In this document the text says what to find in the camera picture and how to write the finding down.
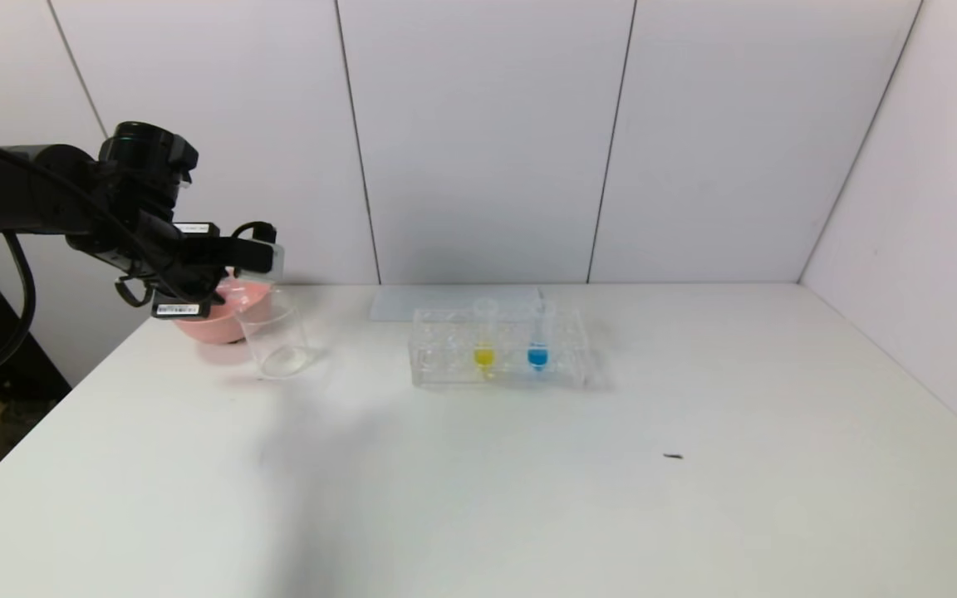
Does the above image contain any clear glass beaker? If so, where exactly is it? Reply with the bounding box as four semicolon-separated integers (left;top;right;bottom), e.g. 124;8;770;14
235;287;319;382

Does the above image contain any clear acrylic test tube rack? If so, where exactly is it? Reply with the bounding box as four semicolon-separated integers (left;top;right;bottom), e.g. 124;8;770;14
410;306;591;390

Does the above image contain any pink plastic bowl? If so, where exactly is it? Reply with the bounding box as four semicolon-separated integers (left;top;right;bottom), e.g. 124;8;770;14
173;278;273;345

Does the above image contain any test tube with yellow pigment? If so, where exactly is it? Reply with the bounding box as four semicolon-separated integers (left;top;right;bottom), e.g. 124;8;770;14
472;299;499;373

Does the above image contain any white paper sheet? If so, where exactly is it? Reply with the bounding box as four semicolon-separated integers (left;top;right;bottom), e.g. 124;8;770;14
370;287;546;323

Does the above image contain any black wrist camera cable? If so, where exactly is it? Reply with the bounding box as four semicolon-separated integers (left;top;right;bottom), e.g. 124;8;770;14
231;221;277;246

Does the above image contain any test tube with blue pigment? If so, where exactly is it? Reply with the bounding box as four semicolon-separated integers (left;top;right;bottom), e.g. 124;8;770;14
527;299;556;372

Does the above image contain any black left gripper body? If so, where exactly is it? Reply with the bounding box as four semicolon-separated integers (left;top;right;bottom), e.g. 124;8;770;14
150;222;222;319

